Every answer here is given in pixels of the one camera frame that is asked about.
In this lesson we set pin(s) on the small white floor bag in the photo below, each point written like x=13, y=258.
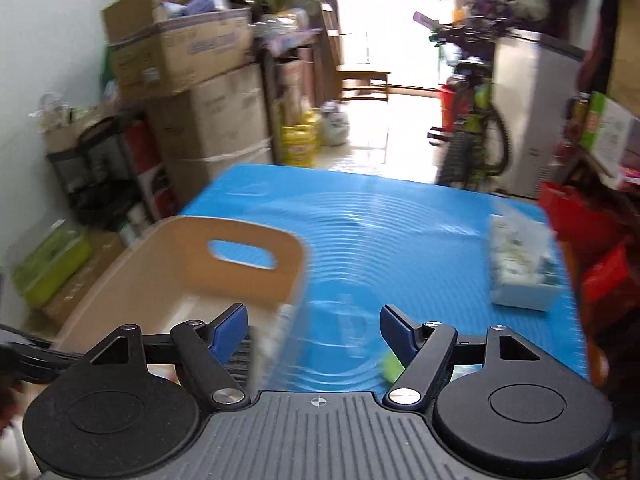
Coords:
x=335, y=125

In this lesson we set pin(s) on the green white carton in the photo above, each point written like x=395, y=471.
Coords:
x=610, y=130

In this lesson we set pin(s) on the cluttered wooden side table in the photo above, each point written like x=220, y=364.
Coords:
x=320, y=60

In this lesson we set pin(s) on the white tissue box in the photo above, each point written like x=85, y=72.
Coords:
x=520, y=285

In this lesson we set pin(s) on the wooden chair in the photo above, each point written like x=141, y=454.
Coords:
x=362, y=75

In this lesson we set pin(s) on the flat cardboard box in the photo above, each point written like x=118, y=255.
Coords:
x=85, y=285

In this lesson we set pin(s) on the tall brown cardboard box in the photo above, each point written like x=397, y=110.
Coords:
x=625, y=60

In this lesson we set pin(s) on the green black bicycle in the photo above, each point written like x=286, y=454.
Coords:
x=470, y=125

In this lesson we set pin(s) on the pale cloth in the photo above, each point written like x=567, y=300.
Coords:
x=15, y=455

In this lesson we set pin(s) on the beige plastic storage bin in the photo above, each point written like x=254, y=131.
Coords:
x=175, y=260

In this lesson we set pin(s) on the red gift bag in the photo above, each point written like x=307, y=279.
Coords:
x=605, y=275

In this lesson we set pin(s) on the red paper bag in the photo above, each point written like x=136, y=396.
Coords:
x=575, y=215

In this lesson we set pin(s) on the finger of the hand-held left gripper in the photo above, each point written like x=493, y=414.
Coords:
x=50, y=352

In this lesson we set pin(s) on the large cardboard box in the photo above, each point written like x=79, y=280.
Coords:
x=220, y=125

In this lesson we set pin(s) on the white chest freezer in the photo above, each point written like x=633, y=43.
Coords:
x=525, y=110

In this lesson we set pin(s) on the green transparent plastic box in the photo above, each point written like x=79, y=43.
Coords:
x=50, y=270

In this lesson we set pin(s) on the blue silicone baking mat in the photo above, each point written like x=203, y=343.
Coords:
x=400, y=220

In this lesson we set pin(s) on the open printed cardboard box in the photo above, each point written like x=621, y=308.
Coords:
x=200, y=60

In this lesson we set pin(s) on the yellow plastic jug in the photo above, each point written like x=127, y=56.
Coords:
x=300, y=142

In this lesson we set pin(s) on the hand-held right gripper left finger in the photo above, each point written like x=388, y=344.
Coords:
x=230, y=330

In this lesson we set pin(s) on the small open cardboard box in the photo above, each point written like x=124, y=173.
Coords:
x=75, y=127

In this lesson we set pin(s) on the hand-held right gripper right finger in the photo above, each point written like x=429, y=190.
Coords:
x=397, y=330

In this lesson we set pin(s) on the black utility cart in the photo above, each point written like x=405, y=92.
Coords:
x=100, y=160

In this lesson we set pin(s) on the yellow plastic tool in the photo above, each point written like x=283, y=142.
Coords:
x=393, y=366

